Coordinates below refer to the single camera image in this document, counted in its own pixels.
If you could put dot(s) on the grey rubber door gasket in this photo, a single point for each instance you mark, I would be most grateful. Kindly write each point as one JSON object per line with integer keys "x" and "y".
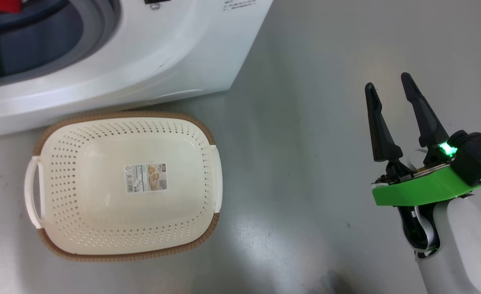
{"x": 89, "y": 36}

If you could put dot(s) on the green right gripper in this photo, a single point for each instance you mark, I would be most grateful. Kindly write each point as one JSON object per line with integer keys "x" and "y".
{"x": 420, "y": 190}

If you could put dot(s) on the white washing machine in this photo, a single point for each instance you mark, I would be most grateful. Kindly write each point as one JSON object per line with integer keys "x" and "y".
{"x": 162, "y": 49}

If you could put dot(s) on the paper basket label sticker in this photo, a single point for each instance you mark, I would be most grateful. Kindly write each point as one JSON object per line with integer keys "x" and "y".
{"x": 145, "y": 178}

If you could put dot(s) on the red and white garment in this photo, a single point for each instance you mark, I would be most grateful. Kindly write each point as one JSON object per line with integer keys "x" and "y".
{"x": 1, "y": 5}

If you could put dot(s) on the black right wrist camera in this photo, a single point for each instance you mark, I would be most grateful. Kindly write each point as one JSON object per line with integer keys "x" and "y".
{"x": 477, "y": 157}

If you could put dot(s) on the cream perforated laundry basket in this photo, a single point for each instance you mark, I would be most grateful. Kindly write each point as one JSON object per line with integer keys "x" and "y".
{"x": 101, "y": 220}

